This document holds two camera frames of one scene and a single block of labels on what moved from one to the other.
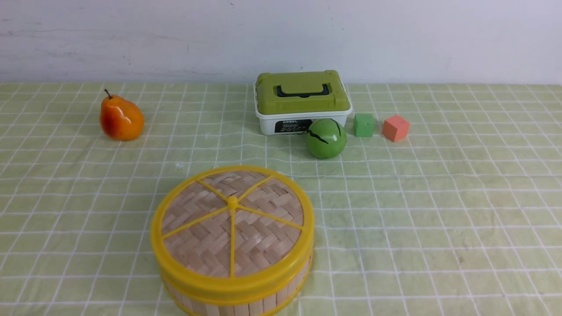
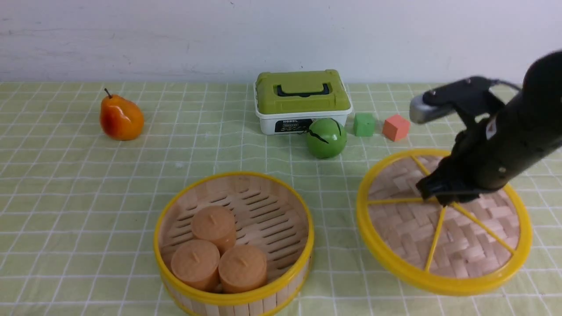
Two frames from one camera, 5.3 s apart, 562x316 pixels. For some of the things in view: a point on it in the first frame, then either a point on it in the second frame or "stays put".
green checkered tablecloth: [463, 217] stays put
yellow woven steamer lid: [232, 232] -> [470, 247]
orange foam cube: [395, 128] stays put
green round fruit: [326, 138] stays put
